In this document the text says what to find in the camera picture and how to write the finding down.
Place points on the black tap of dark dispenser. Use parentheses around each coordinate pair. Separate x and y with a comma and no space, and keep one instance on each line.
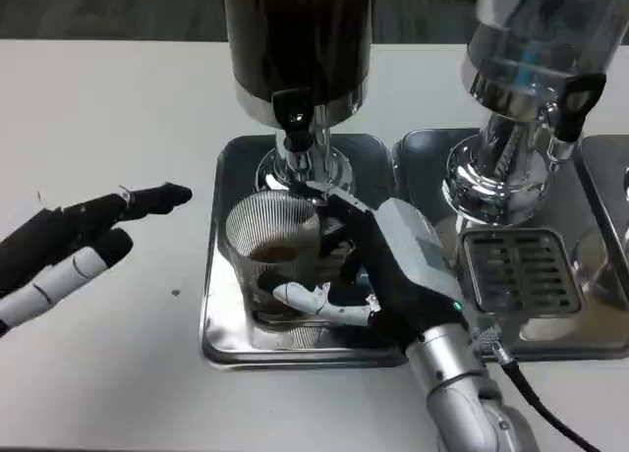
(291,110)

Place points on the black tap of clear dispenser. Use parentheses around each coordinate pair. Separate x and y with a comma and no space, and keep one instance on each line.
(580,100)

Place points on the clear tank drink dispenser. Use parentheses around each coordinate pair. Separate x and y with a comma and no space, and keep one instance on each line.
(531,44)

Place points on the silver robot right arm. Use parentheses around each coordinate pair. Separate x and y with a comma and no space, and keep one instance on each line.
(457,383)

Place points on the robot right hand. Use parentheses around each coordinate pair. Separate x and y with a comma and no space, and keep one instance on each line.
(403,265)

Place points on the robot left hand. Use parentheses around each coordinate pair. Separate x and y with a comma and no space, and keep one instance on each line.
(54,236)

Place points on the dark liquid drink dispenser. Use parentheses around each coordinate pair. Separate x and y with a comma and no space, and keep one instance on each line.
(300,39)

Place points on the steel drip tray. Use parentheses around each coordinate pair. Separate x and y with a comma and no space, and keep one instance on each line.
(422,177)
(216,324)

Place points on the clear ribbed glass cup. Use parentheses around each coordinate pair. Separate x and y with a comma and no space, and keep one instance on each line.
(268,226)

